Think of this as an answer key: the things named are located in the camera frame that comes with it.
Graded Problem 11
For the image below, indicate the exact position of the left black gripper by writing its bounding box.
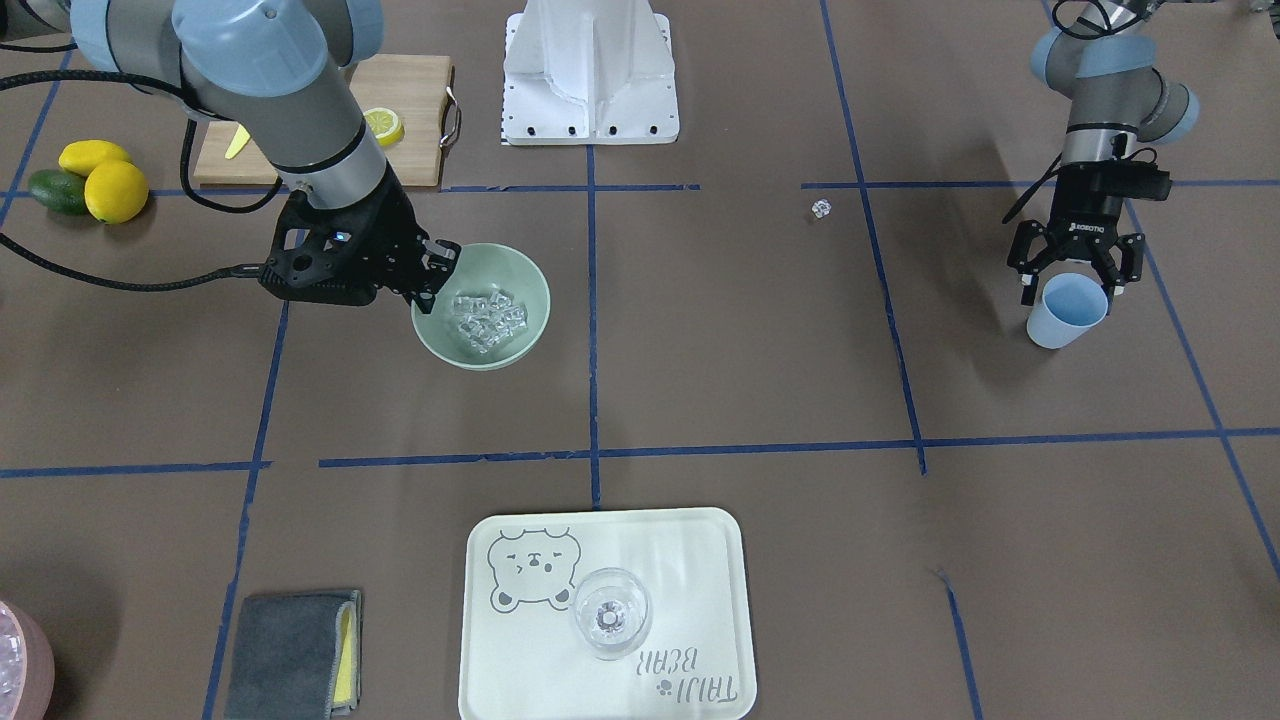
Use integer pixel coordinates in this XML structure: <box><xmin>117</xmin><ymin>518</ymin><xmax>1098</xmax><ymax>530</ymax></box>
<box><xmin>1005</xmin><ymin>160</ymin><xmax>1172</xmax><ymax>307</ymax></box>

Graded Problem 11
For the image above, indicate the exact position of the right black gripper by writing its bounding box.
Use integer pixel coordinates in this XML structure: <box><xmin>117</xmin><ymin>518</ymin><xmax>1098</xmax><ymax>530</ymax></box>
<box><xmin>259</xmin><ymin>168</ymin><xmax>462</xmax><ymax>315</ymax></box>

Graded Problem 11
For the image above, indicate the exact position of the light blue cup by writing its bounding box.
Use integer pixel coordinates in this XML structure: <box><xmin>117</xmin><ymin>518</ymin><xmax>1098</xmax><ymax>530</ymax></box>
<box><xmin>1027</xmin><ymin>273</ymin><xmax>1110</xmax><ymax>350</ymax></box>

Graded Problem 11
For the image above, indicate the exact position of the green bowl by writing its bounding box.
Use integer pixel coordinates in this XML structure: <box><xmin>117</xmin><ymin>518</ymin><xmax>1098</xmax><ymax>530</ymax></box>
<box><xmin>410</xmin><ymin>243</ymin><xmax>550</xmax><ymax>372</ymax></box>

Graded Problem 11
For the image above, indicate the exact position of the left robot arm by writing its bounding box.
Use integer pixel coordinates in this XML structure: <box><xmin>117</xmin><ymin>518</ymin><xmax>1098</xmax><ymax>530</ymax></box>
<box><xmin>1005</xmin><ymin>1</ymin><xmax>1201</xmax><ymax>306</ymax></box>

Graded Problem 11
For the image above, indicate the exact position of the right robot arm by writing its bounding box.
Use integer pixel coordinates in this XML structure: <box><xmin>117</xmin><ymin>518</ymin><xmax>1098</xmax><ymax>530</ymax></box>
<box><xmin>1</xmin><ymin>1</ymin><xmax>462</xmax><ymax>315</ymax></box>

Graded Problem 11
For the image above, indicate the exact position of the pink bowl with ice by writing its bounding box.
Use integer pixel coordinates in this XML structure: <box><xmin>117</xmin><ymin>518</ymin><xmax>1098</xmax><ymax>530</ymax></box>
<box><xmin>1</xmin><ymin>601</ymin><xmax>55</xmax><ymax>719</ymax></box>

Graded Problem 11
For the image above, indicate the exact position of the half lemon slice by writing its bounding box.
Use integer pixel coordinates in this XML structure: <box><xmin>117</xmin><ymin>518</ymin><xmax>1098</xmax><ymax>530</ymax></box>
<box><xmin>364</xmin><ymin>108</ymin><xmax>404</xmax><ymax>147</ymax></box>

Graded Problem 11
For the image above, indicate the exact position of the wooden cutting board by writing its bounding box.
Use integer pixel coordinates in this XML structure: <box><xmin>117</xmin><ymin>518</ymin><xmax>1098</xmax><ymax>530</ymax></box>
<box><xmin>192</xmin><ymin>53</ymin><xmax>454</xmax><ymax>188</ymax></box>

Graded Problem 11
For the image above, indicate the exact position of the yellow plastic knife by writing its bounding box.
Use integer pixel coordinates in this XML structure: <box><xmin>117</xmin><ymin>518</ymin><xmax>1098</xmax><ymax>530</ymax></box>
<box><xmin>223</xmin><ymin>126</ymin><xmax>252</xmax><ymax>160</ymax></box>

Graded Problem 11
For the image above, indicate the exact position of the yellow lemon front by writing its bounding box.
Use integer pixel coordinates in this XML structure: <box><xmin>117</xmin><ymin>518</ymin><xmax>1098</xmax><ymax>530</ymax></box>
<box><xmin>84</xmin><ymin>160</ymin><xmax>150</xmax><ymax>225</ymax></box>

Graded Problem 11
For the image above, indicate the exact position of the yellow lemon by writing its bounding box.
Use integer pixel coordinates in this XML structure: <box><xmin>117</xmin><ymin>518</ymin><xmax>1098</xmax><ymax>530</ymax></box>
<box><xmin>58</xmin><ymin>138</ymin><xmax>132</xmax><ymax>178</ymax></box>
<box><xmin>84</xmin><ymin>160</ymin><xmax>150</xmax><ymax>225</ymax></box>

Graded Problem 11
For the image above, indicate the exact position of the yellow lemon back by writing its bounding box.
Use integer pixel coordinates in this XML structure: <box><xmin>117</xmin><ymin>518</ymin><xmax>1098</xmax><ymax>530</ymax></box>
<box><xmin>58</xmin><ymin>138</ymin><xmax>132</xmax><ymax>178</ymax></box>

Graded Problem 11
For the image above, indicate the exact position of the wine glass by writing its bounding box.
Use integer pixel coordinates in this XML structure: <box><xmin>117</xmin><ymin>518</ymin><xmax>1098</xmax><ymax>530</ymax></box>
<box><xmin>571</xmin><ymin>568</ymin><xmax>654</xmax><ymax>661</ymax></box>

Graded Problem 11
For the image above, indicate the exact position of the green lime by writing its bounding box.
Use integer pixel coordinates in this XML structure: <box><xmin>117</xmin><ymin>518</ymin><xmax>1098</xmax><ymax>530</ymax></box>
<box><xmin>27</xmin><ymin>169</ymin><xmax>90</xmax><ymax>217</ymax></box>

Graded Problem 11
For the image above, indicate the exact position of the white bear tray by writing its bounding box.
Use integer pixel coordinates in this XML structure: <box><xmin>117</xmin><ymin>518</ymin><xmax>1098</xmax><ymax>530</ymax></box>
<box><xmin>458</xmin><ymin>507</ymin><xmax>758</xmax><ymax>719</ymax></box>

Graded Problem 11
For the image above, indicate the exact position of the grey yellow cloth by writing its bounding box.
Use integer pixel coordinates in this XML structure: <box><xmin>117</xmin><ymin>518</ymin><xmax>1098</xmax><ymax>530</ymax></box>
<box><xmin>224</xmin><ymin>588</ymin><xmax>364</xmax><ymax>719</ymax></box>

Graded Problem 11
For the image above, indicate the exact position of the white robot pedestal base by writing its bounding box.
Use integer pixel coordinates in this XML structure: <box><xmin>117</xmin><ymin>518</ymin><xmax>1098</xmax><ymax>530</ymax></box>
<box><xmin>500</xmin><ymin>1</ymin><xmax>681</xmax><ymax>147</ymax></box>

